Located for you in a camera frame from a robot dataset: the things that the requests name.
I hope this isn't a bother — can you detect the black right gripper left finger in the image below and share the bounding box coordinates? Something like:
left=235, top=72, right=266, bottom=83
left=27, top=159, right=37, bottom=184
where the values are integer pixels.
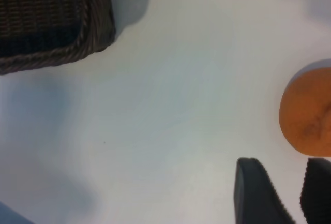
left=234, top=157, right=297, bottom=224

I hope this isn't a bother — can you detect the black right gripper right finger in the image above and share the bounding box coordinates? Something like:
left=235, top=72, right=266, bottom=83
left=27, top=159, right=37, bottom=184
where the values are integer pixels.
left=299, top=158, right=331, bottom=224

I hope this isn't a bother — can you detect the orange fruit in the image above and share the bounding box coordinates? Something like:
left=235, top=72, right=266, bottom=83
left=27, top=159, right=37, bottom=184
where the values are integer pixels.
left=279, top=66, right=331, bottom=157

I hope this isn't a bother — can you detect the dark brown woven basket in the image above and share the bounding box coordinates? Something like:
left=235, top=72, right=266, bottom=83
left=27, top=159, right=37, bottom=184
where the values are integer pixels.
left=0, top=0, right=116, bottom=76

